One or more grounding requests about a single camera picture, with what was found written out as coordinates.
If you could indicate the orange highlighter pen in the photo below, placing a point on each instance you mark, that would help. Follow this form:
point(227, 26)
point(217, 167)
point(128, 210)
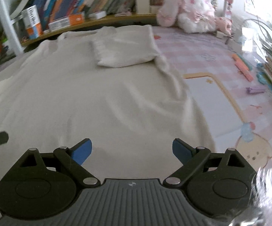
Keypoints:
point(238, 60)

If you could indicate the pink highlighter pen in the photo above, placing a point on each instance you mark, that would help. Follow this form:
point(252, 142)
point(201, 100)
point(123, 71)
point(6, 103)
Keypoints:
point(245, 72)

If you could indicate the wooden shelf board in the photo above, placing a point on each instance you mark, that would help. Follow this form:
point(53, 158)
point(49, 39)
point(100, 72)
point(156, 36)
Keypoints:
point(110, 19)

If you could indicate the upright usmile toothpaste box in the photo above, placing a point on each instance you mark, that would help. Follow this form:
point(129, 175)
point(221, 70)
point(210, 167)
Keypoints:
point(32, 22)

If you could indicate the pink white plush bunny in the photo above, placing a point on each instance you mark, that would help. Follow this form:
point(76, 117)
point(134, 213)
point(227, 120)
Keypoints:
point(192, 16)

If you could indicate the white eraser block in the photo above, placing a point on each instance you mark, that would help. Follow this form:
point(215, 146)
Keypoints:
point(97, 15)

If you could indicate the pink checkered desk mat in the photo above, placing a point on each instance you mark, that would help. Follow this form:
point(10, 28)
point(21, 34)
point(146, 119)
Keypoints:
point(236, 118)

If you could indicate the lying usmile toothpaste box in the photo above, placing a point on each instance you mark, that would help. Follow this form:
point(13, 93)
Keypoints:
point(68, 21)

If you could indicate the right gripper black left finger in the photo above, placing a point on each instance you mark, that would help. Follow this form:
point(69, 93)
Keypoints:
point(41, 185)

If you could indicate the cream square container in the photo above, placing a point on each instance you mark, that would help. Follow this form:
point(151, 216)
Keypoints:
point(142, 6)

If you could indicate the white t-shirt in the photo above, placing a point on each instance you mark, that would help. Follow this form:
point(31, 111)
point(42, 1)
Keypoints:
point(113, 86)

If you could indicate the green highlighter pen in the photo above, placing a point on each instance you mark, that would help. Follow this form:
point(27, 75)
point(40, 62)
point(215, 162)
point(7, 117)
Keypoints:
point(247, 63)

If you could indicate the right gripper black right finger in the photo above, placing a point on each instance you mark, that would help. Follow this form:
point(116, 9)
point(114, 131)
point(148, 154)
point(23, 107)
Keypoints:
point(213, 183)

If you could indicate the white shelf frame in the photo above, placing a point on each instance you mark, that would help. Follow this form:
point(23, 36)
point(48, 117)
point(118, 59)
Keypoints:
point(4, 16)

